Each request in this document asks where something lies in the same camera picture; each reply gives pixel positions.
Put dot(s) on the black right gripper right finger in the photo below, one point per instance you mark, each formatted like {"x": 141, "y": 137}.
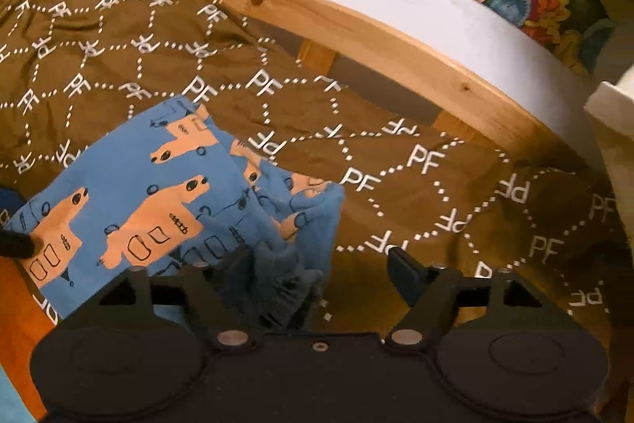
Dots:
{"x": 430, "y": 293}

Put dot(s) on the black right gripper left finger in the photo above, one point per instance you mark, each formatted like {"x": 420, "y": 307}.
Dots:
{"x": 212, "y": 307}

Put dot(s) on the blue pants with orange cars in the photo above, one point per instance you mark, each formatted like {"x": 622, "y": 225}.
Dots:
{"x": 169, "y": 189}

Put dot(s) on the brown patterned bed cover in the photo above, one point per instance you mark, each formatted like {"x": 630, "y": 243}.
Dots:
{"x": 544, "y": 326}

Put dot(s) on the white hanging garment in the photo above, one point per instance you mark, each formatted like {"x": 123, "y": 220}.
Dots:
{"x": 610, "y": 109}

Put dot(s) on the wooden bed frame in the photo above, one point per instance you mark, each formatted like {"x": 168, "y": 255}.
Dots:
{"x": 93, "y": 59}

